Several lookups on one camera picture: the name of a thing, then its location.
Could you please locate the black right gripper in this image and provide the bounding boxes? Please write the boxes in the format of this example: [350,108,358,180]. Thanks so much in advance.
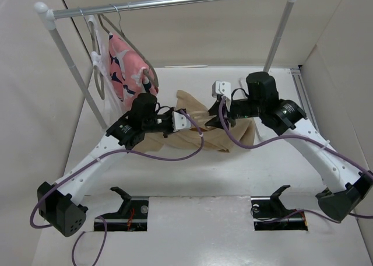
[205,98,264,130]

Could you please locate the beige t shirt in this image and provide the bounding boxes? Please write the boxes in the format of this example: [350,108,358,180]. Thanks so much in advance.
[133,89,256,155]

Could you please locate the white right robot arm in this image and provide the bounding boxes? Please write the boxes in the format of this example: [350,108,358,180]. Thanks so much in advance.
[206,72,372,222]

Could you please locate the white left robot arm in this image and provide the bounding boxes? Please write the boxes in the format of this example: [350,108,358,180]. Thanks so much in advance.
[36,93,175,237]

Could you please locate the white garment on hanger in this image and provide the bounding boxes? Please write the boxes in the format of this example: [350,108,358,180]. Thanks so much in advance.
[87,15,122,114]

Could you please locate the pink patterned shirt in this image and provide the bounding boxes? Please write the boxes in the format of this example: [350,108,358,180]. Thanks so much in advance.
[108,33,159,112]

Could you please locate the grey hanger with pink shirt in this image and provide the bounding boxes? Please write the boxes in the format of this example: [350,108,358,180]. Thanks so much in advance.
[97,4,159,88]

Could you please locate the white clothes rack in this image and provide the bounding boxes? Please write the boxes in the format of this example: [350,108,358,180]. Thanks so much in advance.
[34,0,296,130]

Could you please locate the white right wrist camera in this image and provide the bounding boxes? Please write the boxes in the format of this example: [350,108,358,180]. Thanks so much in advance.
[212,80,232,107]

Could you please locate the aluminium rail right side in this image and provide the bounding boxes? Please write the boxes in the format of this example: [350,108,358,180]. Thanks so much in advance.
[290,68,319,132]

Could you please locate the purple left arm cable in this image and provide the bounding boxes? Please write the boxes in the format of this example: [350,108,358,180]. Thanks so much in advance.
[30,108,205,265]

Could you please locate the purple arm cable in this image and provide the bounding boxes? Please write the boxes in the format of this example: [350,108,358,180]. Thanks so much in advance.
[30,108,205,265]
[218,96,373,223]

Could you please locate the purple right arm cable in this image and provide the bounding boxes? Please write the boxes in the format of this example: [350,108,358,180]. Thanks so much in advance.
[218,96,373,223]

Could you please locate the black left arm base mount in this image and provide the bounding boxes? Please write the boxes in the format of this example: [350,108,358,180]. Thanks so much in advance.
[101,187,149,232]

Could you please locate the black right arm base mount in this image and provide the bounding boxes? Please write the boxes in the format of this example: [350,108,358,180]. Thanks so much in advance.
[250,185,308,231]

